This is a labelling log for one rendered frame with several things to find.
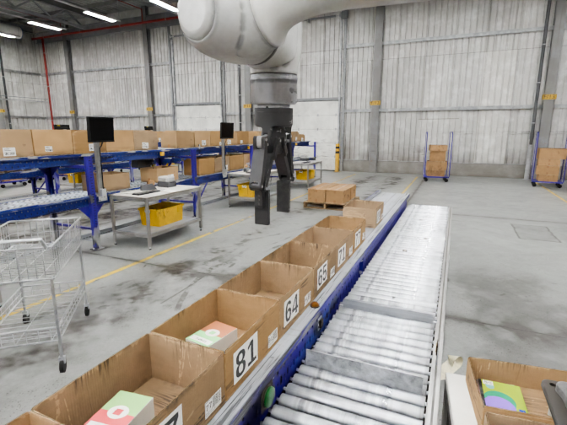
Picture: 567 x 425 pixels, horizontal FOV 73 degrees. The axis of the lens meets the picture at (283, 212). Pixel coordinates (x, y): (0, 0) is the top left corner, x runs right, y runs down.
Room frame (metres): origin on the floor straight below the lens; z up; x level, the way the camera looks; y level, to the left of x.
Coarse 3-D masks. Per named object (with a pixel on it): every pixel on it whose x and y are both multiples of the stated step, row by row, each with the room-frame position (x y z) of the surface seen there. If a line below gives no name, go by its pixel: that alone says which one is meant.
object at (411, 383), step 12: (312, 360) 1.42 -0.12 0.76; (324, 360) 1.40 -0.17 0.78; (336, 360) 1.38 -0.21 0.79; (348, 360) 1.36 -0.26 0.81; (336, 372) 1.38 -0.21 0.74; (348, 372) 1.36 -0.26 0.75; (360, 372) 1.34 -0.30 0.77; (372, 372) 1.32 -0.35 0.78; (384, 372) 1.30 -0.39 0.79; (396, 372) 1.28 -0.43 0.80; (384, 384) 1.30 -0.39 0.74; (396, 384) 1.28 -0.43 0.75; (408, 384) 1.26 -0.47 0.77; (420, 384) 1.25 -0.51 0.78
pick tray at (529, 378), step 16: (480, 368) 1.30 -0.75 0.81; (496, 368) 1.28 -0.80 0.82; (512, 368) 1.27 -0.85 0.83; (528, 368) 1.26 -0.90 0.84; (544, 368) 1.24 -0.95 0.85; (512, 384) 1.27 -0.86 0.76; (528, 384) 1.25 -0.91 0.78; (480, 400) 1.08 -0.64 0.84; (528, 400) 1.19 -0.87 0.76; (544, 400) 1.19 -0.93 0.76; (480, 416) 1.06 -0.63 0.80; (512, 416) 1.02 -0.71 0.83; (528, 416) 1.01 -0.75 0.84; (544, 416) 1.00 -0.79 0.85
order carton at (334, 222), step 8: (328, 216) 2.91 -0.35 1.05; (336, 216) 2.91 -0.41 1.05; (320, 224) 2.73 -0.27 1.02; (328, 224) 2.92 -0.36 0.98; (336, 224) 2.91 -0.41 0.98; (344, 224) 2.89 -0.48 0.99; (352, 224) 2.86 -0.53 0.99; (360, 224) 2.65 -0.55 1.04; (360, 232) 2.66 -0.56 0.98; (360, 240) 2.68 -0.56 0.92
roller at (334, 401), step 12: (288, 384) 1.29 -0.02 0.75; (300, 396) 1.24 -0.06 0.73; (312, 396) 1.23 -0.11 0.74; (324, 396) 1.22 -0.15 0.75; (336, 396) 1.22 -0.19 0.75; (336, 408) 1.19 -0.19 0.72; (348, 408) 1.17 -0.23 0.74; (360, 408) 1.16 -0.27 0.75; (372, 408) 1.16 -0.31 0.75; (384, 420) 1.12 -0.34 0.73; (396, 420) 1.11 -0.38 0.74; (408, 420) 1.10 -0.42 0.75; (420, 420) 1.10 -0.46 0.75
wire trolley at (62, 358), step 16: (16, 224) 3.20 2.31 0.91; (0, 240) 2.29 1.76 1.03; (16, 240) 2.31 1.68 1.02; (32, 240) 2.33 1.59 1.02; (64, 240) 2.77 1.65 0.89; (80, 240) 3.25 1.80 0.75; (0, 256) 2.90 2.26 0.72; (16, 256) 2.38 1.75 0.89; (64, 256) 2.72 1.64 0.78; (80, 256) 3.31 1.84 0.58; (16, 272) 2.54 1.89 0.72; (80, 288) 3.17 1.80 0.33; (16, 304) 3.01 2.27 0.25; (32, 320) 2.73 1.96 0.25; (64, 320) 2.73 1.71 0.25; (0, 336) 2.35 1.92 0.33; (32, 336) 2.41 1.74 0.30; (48, 336) 2.50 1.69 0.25; (64, 368) 2.44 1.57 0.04
